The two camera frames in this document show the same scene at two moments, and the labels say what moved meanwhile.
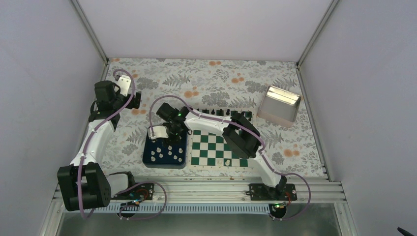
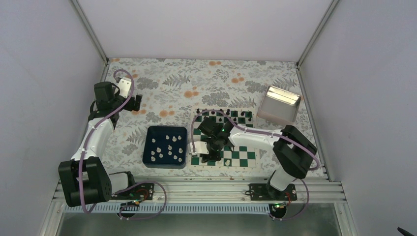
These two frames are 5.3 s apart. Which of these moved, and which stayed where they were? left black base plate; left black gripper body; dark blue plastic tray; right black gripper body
Moved: right black gripper body
Stayed: left black gripper body; dark blue plastic tray; left black base plate
